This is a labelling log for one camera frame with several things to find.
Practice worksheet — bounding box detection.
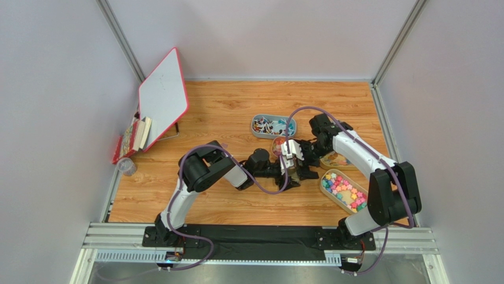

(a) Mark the pink tray of gummy candies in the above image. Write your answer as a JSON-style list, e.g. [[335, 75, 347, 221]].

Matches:
[[272, 135, 286, 157]]

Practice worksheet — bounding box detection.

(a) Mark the yellow tray of popsicle candies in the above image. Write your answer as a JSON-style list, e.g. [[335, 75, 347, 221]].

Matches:
[[319, 151, 357, 170]]

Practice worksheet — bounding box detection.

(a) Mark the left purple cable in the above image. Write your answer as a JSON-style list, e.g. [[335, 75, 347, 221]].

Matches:
[[157, 143, 292, 272]]

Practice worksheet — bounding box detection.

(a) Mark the beige tray of star candies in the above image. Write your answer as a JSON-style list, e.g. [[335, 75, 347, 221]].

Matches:
[[319, 169, 368, 215]]

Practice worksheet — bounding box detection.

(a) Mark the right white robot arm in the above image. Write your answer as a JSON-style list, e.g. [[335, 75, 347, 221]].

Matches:
[[302, 114, 422, 239]]

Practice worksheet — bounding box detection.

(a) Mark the white board with red edge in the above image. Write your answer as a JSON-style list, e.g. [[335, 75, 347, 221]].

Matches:
[[138, 47, 189, 151]]

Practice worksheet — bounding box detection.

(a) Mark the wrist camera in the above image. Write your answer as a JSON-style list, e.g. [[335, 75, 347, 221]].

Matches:
[[279, 155, 295, 175], [280, 139, 304, 160]]

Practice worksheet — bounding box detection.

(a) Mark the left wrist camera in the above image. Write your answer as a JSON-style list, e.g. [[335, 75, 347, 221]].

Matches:
[[279, 155, 295, 175]]

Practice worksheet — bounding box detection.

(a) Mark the small clear plastic cup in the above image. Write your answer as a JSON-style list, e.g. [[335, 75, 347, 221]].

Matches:
[[116, 157, 137, 176]]

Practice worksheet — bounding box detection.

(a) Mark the stack of books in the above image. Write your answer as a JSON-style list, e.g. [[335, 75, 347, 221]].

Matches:
[[112, 117, 152, 164]]

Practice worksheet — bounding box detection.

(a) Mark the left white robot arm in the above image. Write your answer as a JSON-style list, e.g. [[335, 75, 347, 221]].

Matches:
[[148, 140, 299, 246]]

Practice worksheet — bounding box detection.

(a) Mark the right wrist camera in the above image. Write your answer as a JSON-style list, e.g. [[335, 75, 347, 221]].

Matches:
[[280, 139, 304, 160]]

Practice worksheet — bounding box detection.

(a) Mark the aluminium frame rail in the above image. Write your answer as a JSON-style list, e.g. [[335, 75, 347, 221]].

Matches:
[[82, 223, 442, 269]]

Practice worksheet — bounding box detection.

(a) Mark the clear plastic jar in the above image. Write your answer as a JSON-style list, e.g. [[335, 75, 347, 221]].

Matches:
[[283, 160, 300, 182]]

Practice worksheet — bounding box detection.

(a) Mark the blue tray of lollipops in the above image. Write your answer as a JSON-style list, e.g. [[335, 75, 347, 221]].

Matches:
[[250, 114, 297, 140]]

